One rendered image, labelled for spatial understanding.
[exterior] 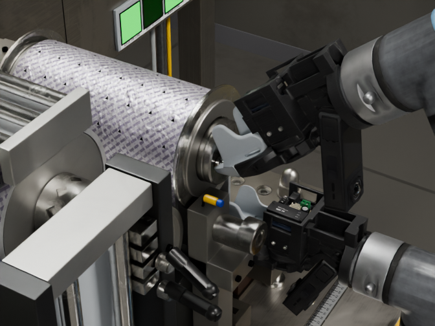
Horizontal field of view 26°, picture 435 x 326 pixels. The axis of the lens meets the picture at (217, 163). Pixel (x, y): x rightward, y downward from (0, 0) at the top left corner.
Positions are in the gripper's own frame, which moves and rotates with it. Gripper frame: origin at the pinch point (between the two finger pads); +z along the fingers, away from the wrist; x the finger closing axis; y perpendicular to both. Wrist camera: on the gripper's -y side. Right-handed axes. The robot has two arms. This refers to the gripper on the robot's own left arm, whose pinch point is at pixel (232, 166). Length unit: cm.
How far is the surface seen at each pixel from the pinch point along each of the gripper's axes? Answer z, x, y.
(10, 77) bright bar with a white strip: -6.4, 22.5, 21.2
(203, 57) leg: 67, -80, 2
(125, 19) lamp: 31.5, -30.8, 18.9
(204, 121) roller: -0.3, -0.1, 5.9
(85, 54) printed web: 13.1, -3.4, 18.7
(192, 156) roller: 1.7, 2.4, 3.5
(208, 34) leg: 64, -82, 6
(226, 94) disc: -0.3, -5.4, 6.4
